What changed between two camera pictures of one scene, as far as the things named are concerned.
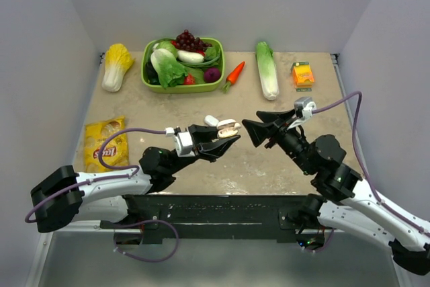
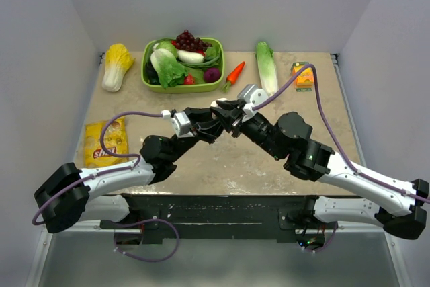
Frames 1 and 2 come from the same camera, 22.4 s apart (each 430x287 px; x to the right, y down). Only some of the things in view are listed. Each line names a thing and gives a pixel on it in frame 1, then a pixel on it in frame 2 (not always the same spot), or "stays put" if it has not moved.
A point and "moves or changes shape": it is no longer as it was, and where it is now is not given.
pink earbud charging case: x=226 y=129 moves or changes shape
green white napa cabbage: x=267 y=70 stays put
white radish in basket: x=189 y=57 stays put
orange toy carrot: x=234 y=76 stays put
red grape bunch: x=187 y=42 stays put
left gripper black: x=202 y=137 → x=203 y=126
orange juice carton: x=303 y=76 stays put
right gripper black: x=258 y=131 → x=231 y=121
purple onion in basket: x=211 y=74 stays put
